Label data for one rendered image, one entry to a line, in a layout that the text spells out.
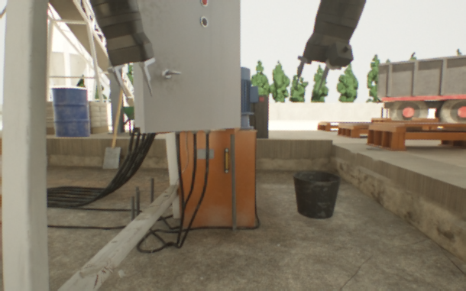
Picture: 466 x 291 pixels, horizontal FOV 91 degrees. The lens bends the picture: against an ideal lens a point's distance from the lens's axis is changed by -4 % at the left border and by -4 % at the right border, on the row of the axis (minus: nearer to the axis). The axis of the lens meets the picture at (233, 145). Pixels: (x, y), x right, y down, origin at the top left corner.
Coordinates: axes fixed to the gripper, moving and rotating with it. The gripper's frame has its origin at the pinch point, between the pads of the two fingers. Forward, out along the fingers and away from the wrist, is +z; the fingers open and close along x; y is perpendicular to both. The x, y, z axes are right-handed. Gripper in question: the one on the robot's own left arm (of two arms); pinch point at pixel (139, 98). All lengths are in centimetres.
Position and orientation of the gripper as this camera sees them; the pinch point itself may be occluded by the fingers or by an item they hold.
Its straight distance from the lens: 49.8
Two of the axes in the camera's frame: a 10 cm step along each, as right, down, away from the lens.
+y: 0.9, -5.0, 8.6
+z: 1.6, 8.6, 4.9
